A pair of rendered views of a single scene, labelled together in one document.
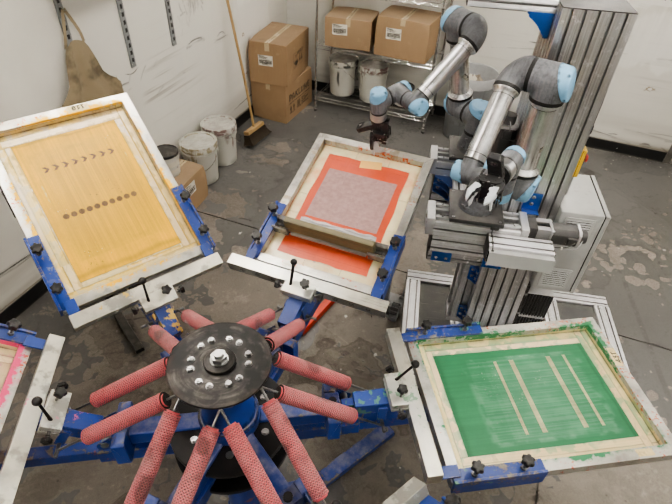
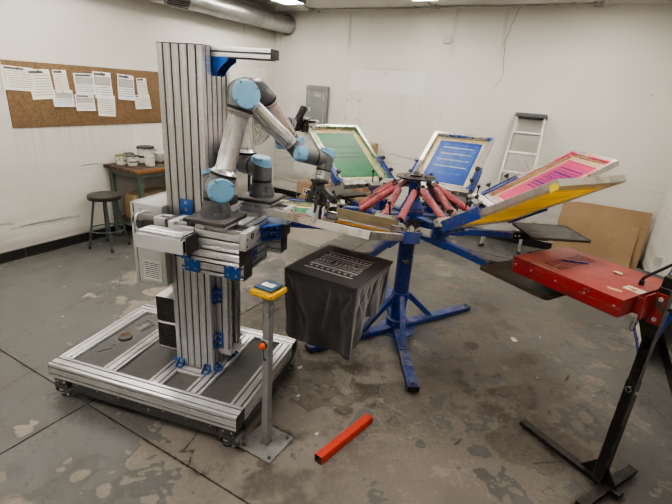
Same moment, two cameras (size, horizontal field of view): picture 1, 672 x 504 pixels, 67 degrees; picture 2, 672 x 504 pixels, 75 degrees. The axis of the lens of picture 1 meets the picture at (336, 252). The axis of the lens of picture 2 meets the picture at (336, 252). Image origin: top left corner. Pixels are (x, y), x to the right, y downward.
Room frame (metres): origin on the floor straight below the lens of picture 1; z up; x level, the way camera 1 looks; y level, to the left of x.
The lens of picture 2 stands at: (4.20, 0.23, 1.87)
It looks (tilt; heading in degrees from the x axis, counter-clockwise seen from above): 20 degrees down; 188
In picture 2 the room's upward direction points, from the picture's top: 4 degrees clockwise
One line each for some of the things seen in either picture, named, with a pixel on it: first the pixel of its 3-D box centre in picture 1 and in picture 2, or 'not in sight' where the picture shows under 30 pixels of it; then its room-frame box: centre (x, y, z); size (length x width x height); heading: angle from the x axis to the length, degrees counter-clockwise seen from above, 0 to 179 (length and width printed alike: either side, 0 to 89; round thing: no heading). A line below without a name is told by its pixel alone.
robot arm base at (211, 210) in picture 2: (474, 139); (215, 205); (2.26, -0.65, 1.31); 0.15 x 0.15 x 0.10
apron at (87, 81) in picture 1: (91, 94); not in sight; (3.04, 1.61, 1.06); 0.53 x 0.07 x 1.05; 160
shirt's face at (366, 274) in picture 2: not in sight; (340, 264); (1.92, -0.06, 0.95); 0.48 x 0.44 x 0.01; 160
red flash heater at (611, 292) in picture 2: not in sight; (590, 278); (1.96, 1.23, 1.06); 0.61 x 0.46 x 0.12; 40
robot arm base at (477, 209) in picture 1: (478, 196); (261, 187); (1.77, -0.58, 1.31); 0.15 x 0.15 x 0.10
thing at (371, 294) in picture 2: not in sight; (370, 307); (1.99, 0.13, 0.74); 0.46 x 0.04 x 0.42; 160
